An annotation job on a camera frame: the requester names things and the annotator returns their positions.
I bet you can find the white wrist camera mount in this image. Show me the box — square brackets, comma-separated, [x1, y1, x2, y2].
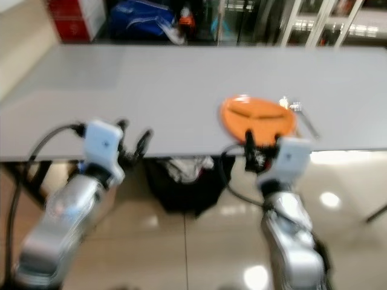
[83, 119, 125, 182]
[256, 137, 313, 189]

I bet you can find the black table leg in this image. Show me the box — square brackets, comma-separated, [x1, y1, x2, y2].
[3, 162, 40, 209]

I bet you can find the orange divided plate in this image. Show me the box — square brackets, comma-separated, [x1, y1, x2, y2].
[219, 94, 298, 147]

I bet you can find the dark slanted table leg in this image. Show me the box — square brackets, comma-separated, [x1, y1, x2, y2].
[365, 204, 387, 224]

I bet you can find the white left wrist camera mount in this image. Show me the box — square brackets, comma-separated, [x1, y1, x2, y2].
[83, 119, 125, 182]

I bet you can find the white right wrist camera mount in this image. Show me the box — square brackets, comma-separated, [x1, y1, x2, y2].
[256, 137, 313, 189]

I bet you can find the blue bag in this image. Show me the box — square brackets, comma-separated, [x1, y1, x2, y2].
[108, 0, 179, 44]

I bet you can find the red and white box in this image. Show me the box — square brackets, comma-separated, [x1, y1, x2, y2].
[47, 0, 105, 44]

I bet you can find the small orange object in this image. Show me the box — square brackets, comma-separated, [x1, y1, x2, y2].
[178, 7, 197, 32]

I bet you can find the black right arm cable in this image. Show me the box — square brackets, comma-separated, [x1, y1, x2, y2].
[219, 144, 265, 210]

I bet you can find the black bag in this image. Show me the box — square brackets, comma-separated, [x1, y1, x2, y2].
[144, 155, 228, 216]

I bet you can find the glass door cabinet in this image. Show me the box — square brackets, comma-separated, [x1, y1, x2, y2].
[218, 0, 387, 48]

